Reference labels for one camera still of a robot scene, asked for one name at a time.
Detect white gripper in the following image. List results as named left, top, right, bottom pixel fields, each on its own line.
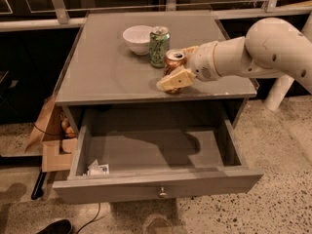
left=156, top=41, right=218, bottom=92

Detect orange soda can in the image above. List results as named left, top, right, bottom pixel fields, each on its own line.
left=162, top=48, right=188, bottom=95

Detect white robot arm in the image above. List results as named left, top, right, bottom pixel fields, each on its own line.
left=157, top=18, right=312, bottom=111

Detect green soda can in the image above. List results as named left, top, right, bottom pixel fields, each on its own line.
left=149, top=26, right=170, bottom=67

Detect grey open top drawer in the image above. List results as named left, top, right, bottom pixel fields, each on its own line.
left=54, top=109, right=263, bottom=204

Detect round metal drawer knob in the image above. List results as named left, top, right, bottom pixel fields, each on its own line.
left=158, top=187, right=168, bottom=198

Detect white ceramic bowl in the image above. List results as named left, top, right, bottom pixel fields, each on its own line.
left=123, top=25, right=152, bottom=56

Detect grey nightstand cabinet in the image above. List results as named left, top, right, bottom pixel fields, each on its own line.
left=56, top=11, right=256, bottom=126

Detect metal window railing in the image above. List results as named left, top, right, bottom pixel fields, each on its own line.
left=0, top=0, right=312, bottom=32

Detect white paper packets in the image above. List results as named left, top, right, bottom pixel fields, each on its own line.
left=87, top=160, right=109, bottom=176

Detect brown cardboard box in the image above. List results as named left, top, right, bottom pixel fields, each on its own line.
left=25, top=95, right=78, bottom=172

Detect black bar on floor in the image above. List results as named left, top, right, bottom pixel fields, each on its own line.
left=31, top=171, right=47, bottom=200

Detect black shoe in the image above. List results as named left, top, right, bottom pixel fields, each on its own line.
left=36, top=219, right=72, bottom=234

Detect black cable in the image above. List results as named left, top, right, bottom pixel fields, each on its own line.
left=75, top=202, right=102, bottom=234

